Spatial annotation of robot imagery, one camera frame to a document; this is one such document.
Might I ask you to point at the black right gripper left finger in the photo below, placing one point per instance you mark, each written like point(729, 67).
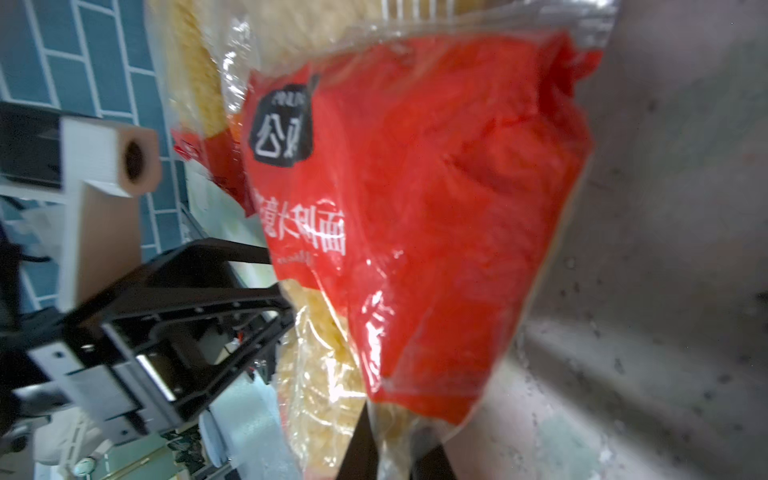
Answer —
point(361, 458)

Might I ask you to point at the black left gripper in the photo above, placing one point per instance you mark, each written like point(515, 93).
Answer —
point(161, 360)

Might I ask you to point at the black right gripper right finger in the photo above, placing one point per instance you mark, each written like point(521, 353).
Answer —
point(434, 465)

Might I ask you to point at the red macaroni bag front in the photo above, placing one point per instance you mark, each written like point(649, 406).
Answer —
point(411, 163)

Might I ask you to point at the red macaroni bag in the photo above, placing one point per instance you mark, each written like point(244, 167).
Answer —
point(201, 129)
point(411, 163)

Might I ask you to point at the red macaroni bag back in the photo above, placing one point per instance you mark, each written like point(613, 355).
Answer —
point(201, 129)

